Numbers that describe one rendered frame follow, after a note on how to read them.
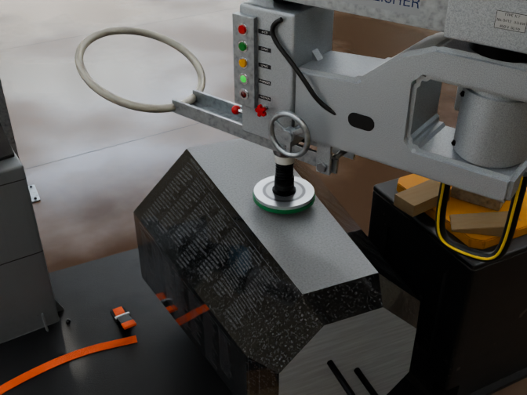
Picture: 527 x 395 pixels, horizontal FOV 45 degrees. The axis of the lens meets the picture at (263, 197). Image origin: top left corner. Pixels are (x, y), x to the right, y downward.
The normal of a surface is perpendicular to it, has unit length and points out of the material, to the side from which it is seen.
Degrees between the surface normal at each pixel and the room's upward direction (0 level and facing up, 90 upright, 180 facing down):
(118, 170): 0
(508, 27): 90
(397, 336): 90
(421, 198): 0
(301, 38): 90
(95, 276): 0
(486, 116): 90
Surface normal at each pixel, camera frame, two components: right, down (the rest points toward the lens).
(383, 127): -0.59, 0.44
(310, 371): 0.39, 0.50
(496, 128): -0.31, 0.51
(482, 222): -0.19, -0.84
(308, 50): 0.81, 0.32
